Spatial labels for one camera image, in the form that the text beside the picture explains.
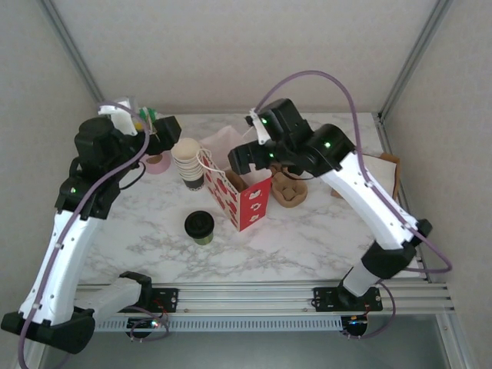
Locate small circuit board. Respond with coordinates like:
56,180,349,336
126,317,162,336
343,315,369,335

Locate slotted grey cable duct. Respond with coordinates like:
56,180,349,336
49,317,344,332

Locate aluminium frame post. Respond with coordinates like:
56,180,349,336
378,0,454,121
38,0,115,121

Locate red paper gift bag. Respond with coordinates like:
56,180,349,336
195,125,273,233

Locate aluminium mounting rail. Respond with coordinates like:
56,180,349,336
36,281,457,319

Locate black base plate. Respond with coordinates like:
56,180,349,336
108,287,180,313
313,286,384,313

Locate brown cardboard napkin tray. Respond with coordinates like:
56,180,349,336
361,152,401,201

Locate aluminium side rail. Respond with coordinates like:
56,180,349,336
373,113,431,284

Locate pink straw holder cup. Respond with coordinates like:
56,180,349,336
142,151,172,175

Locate white paper napkins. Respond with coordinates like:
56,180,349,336
364,155,395,197

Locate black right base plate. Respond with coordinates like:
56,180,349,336
313,286,384,313

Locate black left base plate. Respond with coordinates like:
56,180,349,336
108,287,180,313

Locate stack of paper cups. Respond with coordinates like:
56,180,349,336
171,137,205,192

